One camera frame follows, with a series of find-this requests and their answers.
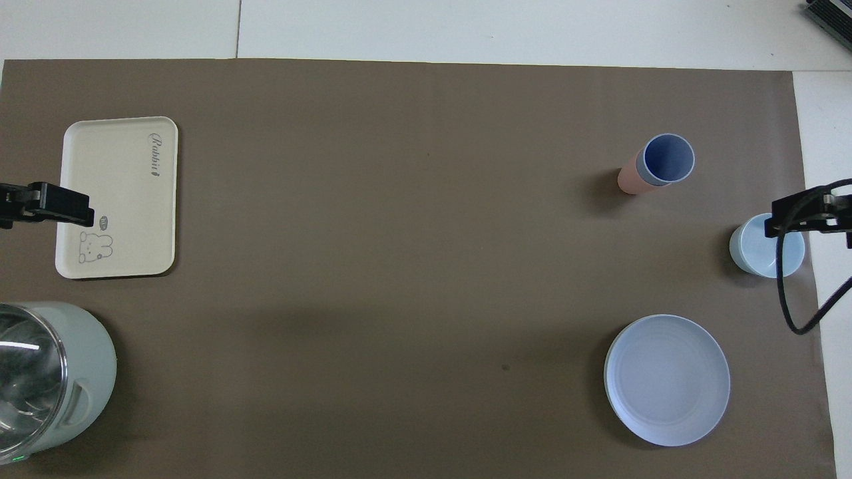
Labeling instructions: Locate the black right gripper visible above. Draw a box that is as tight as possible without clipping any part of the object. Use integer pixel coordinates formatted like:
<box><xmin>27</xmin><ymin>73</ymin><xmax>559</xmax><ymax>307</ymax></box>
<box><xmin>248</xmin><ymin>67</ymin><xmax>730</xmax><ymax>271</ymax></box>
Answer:
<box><xmin>763</xmin><ymin>180</ymin><xmax>852</xmax><ymax>250</ymax></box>

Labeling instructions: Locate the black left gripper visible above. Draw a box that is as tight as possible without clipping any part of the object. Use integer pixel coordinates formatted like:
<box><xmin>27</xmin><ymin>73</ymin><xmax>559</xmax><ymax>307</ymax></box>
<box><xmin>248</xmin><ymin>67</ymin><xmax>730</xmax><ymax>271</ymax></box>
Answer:
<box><xmin>0</xmin><ymin>182</ymin><xmax>95</xmax><ymax>230</ymax></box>

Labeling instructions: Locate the blue ribbed cup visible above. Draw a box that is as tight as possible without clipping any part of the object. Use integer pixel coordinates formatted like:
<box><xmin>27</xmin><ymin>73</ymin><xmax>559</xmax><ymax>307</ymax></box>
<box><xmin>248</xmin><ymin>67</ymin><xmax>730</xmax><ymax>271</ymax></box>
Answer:
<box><xmin>635</xmin><ymin>134</ymin><xmax>696</xmax><ymax>188</ymax></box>

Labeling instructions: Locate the pink cup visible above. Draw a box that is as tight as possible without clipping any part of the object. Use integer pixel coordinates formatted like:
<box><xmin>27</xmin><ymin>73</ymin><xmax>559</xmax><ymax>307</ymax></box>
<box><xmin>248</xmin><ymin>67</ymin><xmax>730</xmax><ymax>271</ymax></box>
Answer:
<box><xmin>617</xmin><ymin>158</ymin><xmax>666</xmax><ymax>196</ymax></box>

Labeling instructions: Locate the cream rabbit print tray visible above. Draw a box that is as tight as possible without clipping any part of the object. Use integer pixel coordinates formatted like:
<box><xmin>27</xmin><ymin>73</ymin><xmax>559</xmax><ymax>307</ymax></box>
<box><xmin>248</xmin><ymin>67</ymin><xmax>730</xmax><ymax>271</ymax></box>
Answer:
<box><xmin>55</xmin><ymin>116</ymin><xmax>179</xmax><ymax>279</ymax></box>

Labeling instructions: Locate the light blue bowl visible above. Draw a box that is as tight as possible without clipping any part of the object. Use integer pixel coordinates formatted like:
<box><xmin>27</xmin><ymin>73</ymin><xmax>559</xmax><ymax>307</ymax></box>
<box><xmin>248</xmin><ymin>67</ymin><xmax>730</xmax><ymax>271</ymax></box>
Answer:
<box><xmin>729</xmin><ymin>213</ymin><xmax>805</xmax><ymax>279</ymax></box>

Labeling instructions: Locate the grey ribbed device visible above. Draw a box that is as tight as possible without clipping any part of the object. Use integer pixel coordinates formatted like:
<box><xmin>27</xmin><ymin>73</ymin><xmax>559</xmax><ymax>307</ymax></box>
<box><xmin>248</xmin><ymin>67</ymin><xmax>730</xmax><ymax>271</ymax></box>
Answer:
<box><xmin>802</xmin><ymin>0</ymin><xmax>852</xmax><ymax>35</ymax></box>

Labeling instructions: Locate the pale blue round plate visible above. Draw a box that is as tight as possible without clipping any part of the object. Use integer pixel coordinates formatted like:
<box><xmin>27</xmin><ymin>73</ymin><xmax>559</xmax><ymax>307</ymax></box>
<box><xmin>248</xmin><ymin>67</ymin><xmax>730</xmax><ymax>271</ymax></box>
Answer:
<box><xmin>604</xmin><ymin>314</ymin><xmax>732</xmax><ymax>447</ymax></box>

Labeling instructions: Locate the brown table mat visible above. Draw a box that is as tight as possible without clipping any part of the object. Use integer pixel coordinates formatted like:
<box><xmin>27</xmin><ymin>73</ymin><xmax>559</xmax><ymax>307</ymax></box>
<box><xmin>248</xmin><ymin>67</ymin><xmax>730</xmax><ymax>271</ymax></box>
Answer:
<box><xmin>0</xmin><ymin>59</ymin><xmax>838</xmax><ymax>479</ymax></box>

